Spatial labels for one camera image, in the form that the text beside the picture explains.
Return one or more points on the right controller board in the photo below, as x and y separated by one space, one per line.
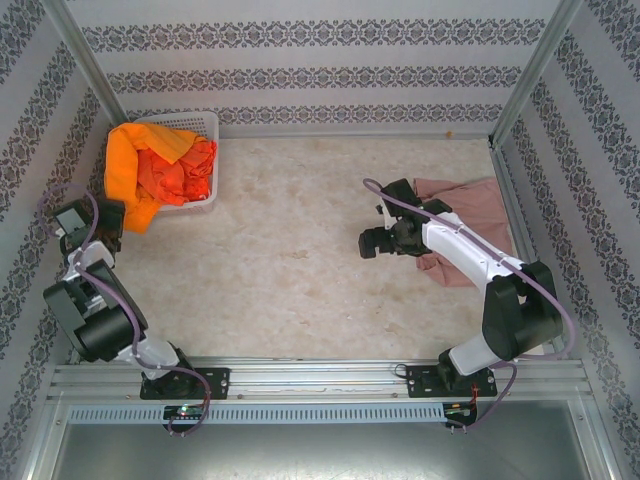
457 411

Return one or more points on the aluminium corner post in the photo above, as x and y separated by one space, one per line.
532 65
89 65

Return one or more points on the aluminium back rail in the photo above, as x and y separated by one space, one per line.
350 134

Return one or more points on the aluminium mounting rail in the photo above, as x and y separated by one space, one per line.
310 380

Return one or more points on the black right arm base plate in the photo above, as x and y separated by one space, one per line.
417 382

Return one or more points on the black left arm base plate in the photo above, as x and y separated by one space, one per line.
217 382

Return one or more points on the white plastic basket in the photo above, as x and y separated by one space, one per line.
210 125

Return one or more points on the pink shorts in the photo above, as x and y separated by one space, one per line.
475 205

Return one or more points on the grey metal sheet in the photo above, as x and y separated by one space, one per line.
300 455

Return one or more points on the controller board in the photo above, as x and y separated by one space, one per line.
457 411
185 411

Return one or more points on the red-orange shorts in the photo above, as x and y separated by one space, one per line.
175 180

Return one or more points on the aluminium side rail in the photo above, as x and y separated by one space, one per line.
500 160

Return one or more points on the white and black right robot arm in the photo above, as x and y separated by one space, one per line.
460 245

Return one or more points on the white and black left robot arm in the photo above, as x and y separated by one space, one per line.
85 320

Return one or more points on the left controller board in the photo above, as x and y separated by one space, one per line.
185 411

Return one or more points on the yellow-orange shorts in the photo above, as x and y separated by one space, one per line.
120 170

